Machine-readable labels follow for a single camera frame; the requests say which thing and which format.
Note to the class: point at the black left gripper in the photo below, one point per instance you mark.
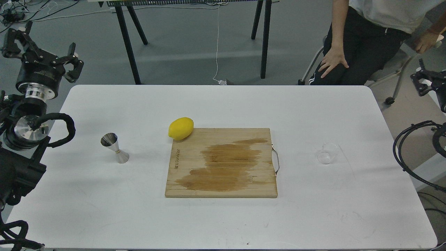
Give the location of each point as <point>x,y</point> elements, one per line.
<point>37,76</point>

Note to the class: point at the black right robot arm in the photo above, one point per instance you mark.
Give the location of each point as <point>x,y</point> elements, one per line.
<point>420,148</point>

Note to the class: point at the wooden cutting board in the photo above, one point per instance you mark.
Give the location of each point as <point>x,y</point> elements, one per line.
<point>222,163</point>

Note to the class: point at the seated person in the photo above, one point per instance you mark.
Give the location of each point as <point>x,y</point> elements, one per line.
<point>370,32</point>

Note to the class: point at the person right hand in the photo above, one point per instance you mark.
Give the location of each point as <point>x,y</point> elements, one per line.
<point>331,60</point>

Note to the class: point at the office chair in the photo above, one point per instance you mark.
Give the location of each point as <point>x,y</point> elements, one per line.
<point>395,68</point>

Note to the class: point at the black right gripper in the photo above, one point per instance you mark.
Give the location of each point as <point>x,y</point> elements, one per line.
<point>432,76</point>

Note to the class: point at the person left hand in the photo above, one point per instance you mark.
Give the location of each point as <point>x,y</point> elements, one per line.
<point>427,40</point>

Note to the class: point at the black legged background table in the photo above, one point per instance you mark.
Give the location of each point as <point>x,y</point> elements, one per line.
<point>192,33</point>

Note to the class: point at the steel jigger measuring cup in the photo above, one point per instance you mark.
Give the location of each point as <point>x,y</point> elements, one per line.
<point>110,141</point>

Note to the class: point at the yellow lemon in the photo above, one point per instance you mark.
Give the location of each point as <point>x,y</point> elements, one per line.
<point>181,128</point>

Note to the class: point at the clear glass cup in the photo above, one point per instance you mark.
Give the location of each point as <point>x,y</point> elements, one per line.
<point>328,153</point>

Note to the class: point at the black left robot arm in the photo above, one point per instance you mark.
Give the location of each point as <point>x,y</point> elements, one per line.
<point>26,128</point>

